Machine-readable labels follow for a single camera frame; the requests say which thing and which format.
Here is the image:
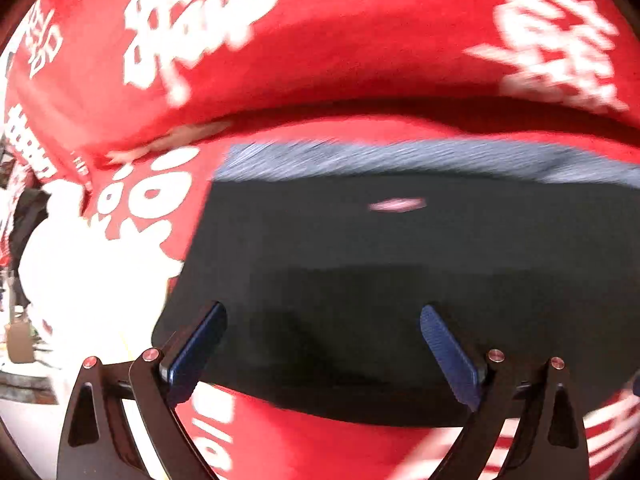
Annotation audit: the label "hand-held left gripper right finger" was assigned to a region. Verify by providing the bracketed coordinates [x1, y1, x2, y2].
[420, 304, 593, 480]

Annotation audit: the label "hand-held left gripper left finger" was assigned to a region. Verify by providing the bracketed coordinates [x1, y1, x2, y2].
[57, 301, 228, 480]

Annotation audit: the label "black pants with grey waistband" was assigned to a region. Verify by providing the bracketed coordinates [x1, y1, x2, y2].
[152, 142, 640, 428]

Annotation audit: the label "white cloth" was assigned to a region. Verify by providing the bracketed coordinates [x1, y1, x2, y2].
[17, 180, 186, 356]

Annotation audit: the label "brown container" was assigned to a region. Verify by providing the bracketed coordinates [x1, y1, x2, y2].
[4, 310, 36, 365]

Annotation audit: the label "dark cloth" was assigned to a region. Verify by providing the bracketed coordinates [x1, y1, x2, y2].
[10, 187, 51, 306]

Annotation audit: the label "red printed sofa cover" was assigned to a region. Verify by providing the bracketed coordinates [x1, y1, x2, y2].
[0, 0, 640, 480]

